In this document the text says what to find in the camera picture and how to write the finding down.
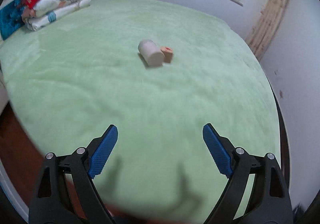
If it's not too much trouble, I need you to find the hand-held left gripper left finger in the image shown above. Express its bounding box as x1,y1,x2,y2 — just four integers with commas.
29,124,118,224

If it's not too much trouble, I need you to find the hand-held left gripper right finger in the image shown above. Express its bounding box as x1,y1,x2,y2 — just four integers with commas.
202,123,293,224

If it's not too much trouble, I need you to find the grey paper cup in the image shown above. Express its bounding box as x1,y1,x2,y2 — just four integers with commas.
138,39,165,67

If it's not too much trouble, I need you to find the green bed blanket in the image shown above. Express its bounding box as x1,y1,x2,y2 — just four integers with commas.
0,0,280,222

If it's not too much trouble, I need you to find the beige patterned curtain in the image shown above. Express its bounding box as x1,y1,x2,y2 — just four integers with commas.
244,0,293,62

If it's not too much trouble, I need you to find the folded floral quilt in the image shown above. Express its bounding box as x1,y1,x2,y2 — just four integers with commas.
21,0,94,31

